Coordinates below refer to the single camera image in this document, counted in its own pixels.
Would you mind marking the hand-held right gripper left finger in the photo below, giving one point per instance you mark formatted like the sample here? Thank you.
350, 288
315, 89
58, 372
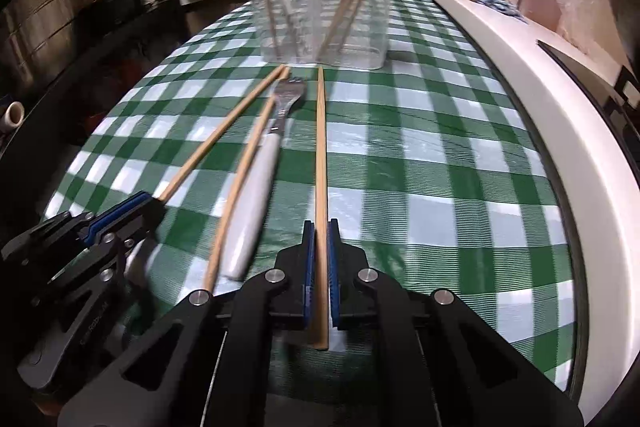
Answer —
309, 267

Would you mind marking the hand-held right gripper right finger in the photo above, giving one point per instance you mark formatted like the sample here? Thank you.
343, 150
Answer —
334, 267

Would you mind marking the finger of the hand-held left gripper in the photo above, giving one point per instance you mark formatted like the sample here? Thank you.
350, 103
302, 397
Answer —
115, 217
135, 227

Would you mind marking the curved wooden chopstick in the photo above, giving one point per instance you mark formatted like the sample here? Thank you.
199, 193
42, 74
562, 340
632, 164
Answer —
225, 219

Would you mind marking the green checked tablecloth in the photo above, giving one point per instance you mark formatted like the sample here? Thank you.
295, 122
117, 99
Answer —
425, 157

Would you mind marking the white paper roll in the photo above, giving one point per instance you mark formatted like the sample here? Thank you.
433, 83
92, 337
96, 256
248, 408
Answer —
11, 116

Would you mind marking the stainless steel pot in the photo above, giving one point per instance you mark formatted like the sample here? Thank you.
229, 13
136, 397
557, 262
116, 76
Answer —
35, 22

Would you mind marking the blue cloth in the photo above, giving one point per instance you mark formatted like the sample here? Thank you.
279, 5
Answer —
500, 4

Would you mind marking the clear plastic bottle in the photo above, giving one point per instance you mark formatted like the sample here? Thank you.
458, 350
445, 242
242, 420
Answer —
585, 7

